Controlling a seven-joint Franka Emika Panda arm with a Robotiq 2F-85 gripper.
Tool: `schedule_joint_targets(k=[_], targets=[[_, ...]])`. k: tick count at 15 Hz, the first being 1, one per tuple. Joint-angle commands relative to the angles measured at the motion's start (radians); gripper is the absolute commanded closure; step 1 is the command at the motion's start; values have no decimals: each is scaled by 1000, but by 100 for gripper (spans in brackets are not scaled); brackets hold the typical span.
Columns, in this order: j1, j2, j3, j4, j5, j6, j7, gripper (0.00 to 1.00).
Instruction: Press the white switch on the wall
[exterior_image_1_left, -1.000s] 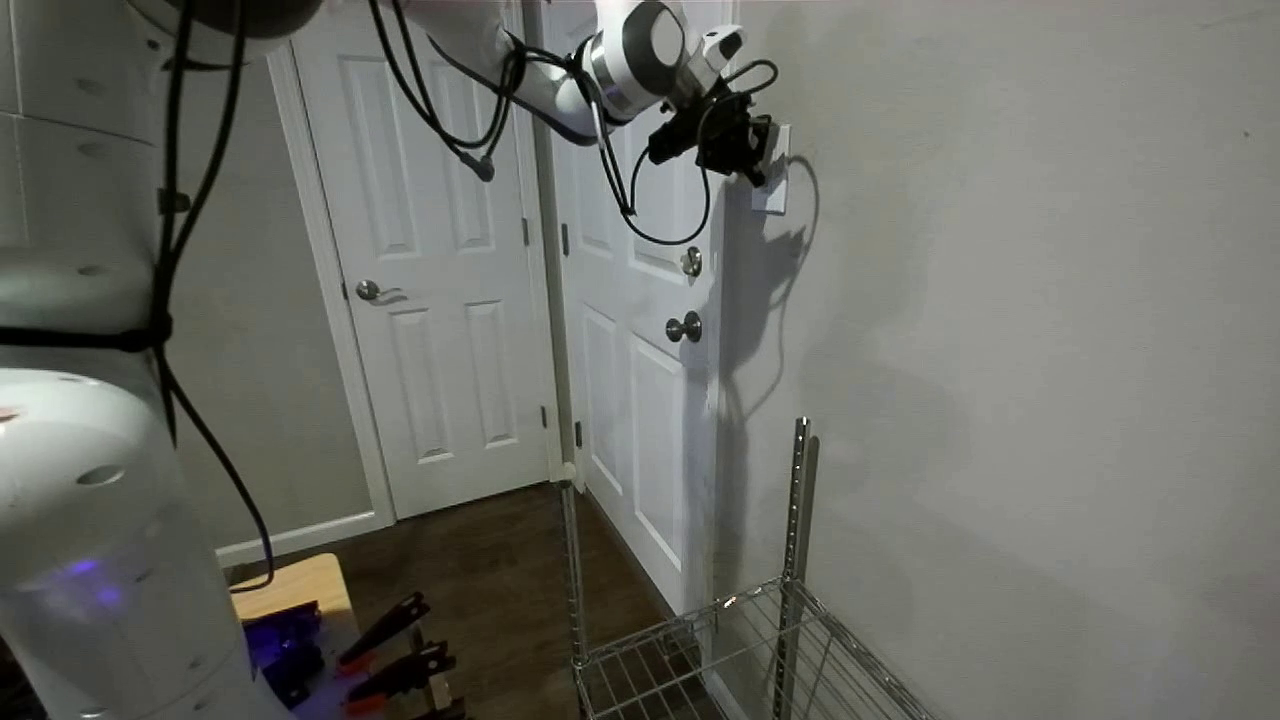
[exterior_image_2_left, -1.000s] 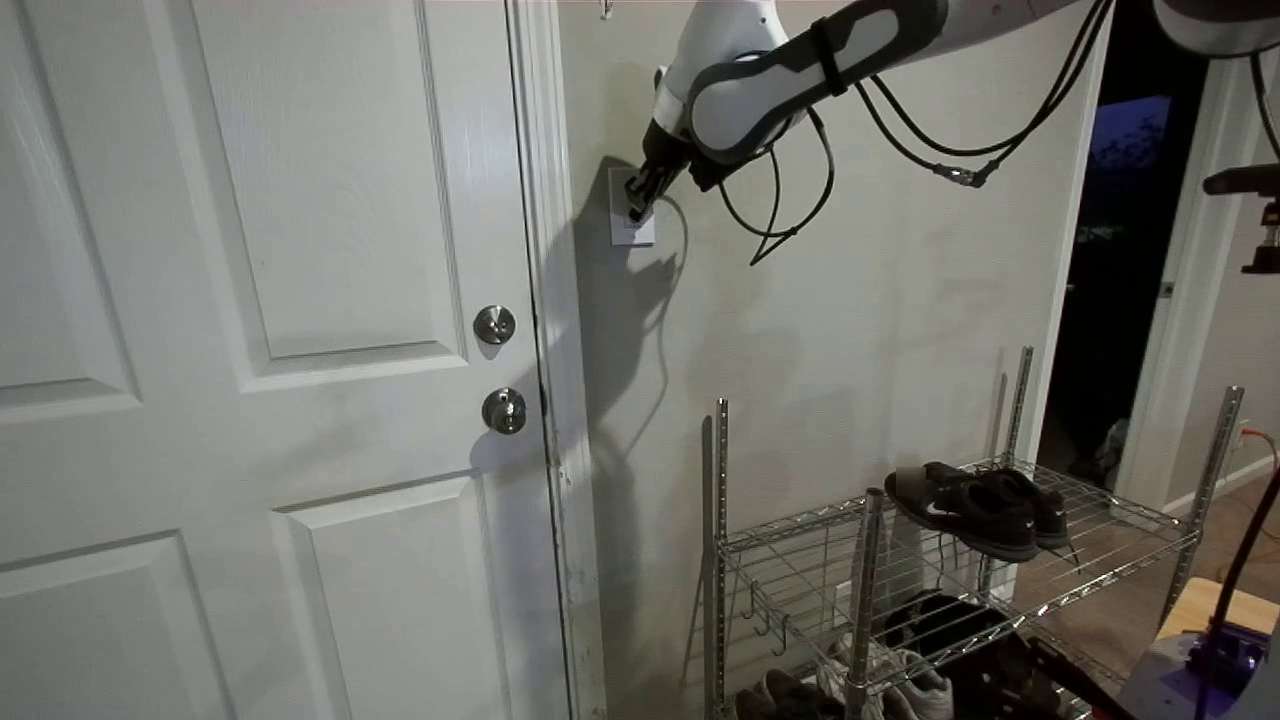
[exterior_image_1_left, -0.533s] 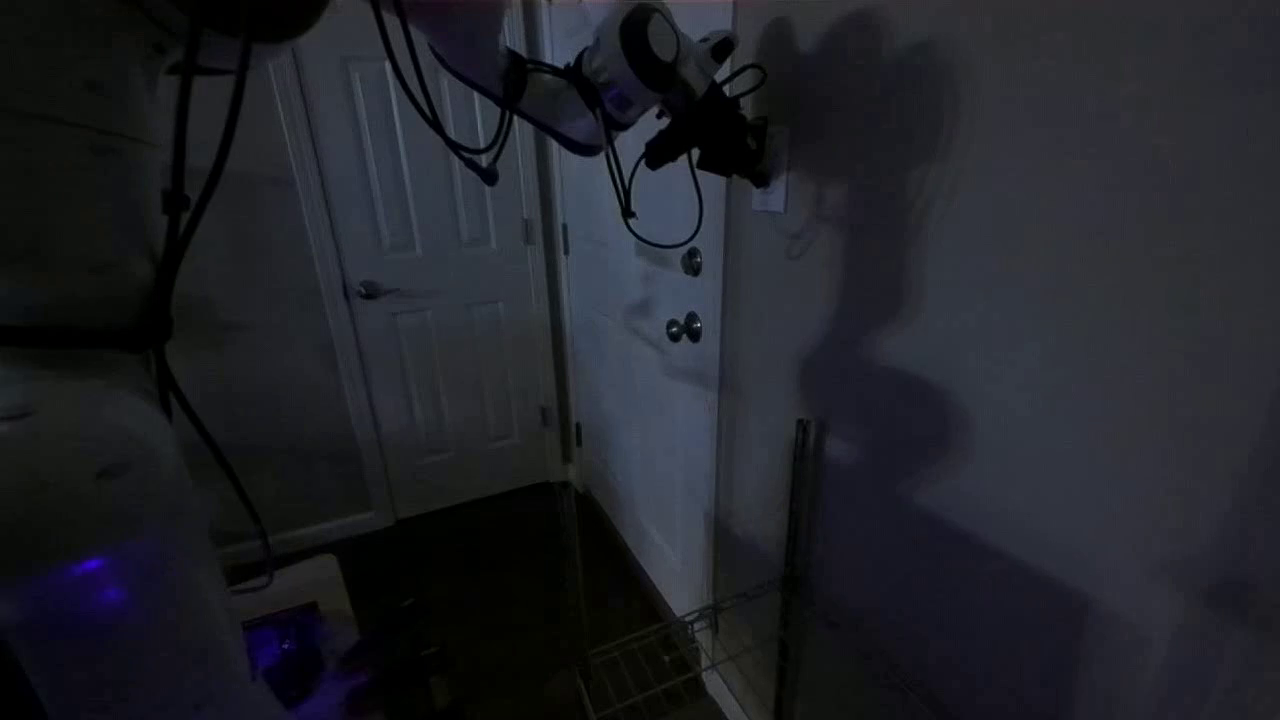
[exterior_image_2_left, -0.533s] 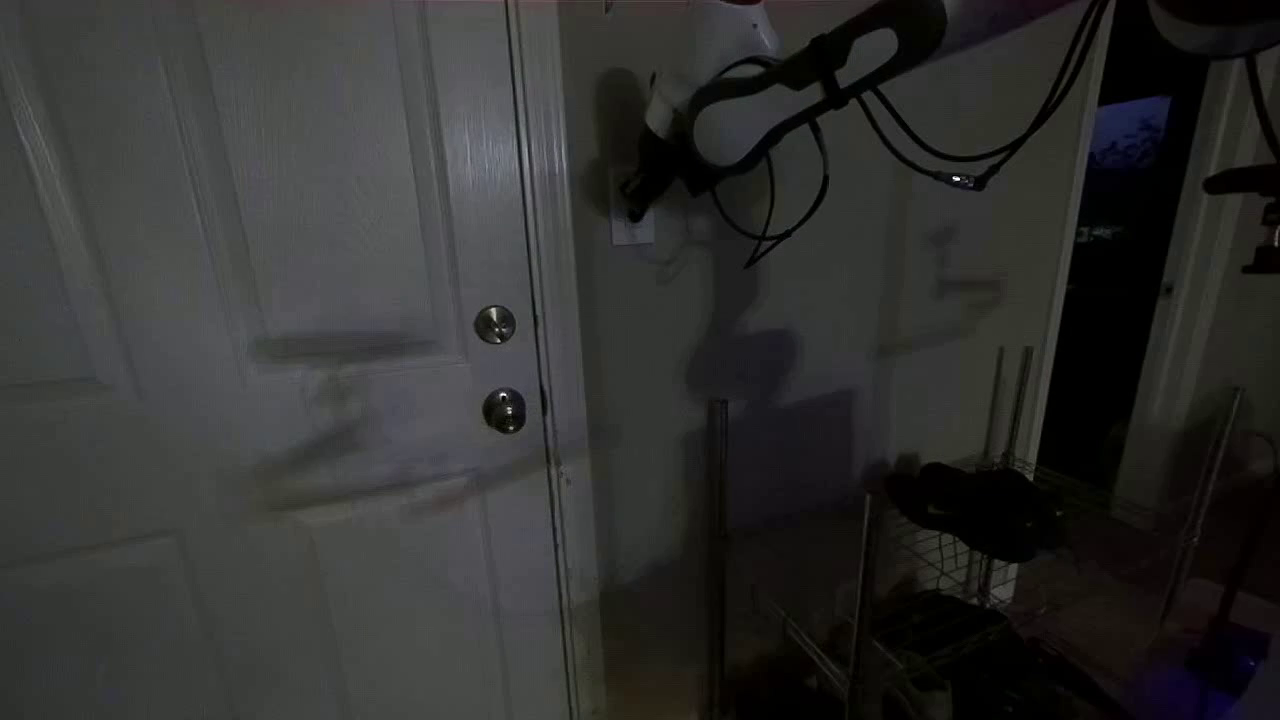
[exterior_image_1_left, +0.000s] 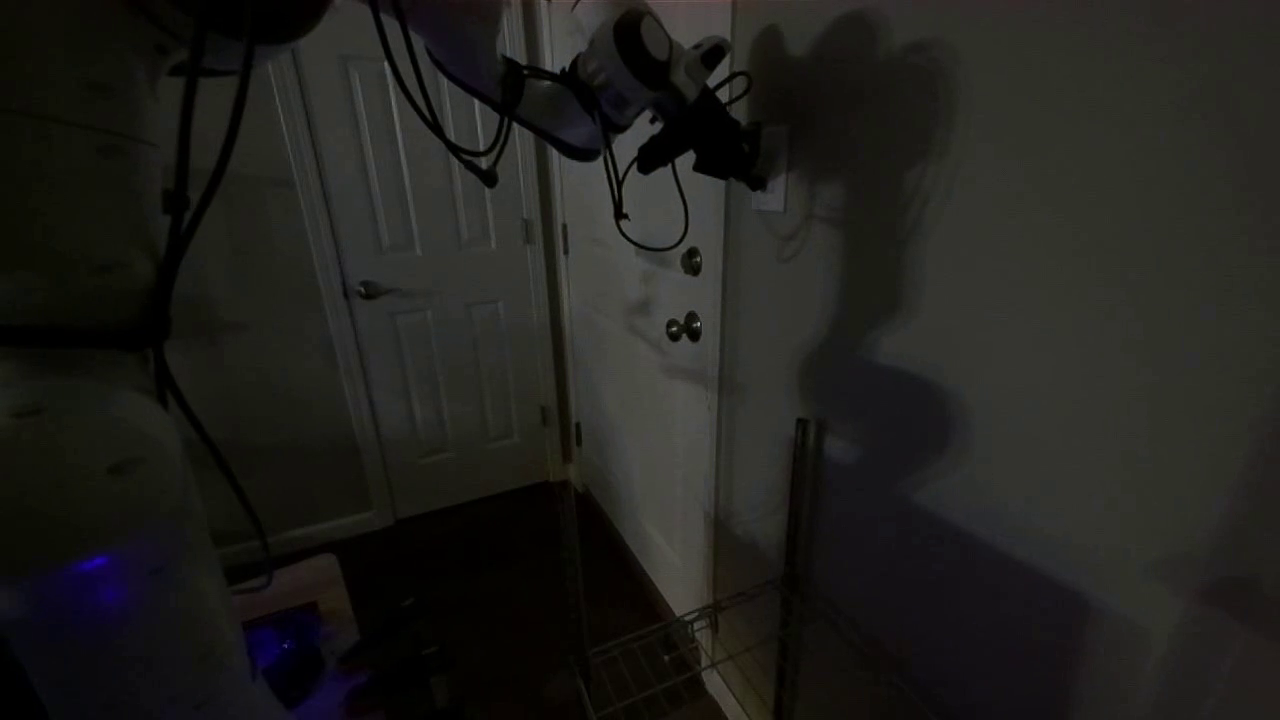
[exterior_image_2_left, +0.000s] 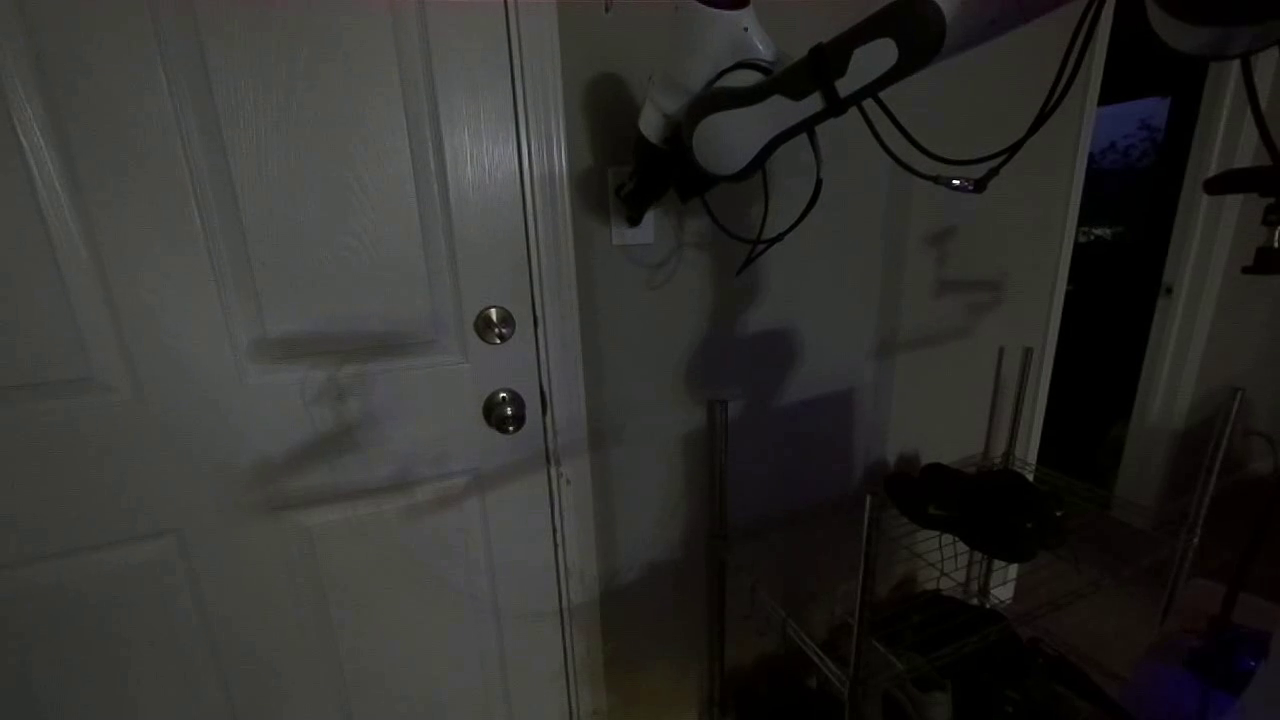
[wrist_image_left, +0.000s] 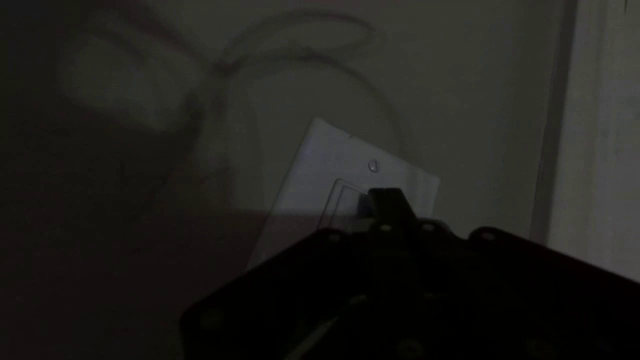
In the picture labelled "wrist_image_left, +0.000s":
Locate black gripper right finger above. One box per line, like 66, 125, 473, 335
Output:
385, 188, 419, 237

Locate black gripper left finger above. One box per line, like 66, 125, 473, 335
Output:
358, 188, 392, 235

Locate white rocker switch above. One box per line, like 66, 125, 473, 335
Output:
317, 176, 370, 230

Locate white switch wall plate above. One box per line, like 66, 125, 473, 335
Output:
271, 116, 444, 226

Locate white wall cable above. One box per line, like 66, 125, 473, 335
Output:
191, 8, 410, 162

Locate white door frame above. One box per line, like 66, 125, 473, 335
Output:
530, 0, 640, 287

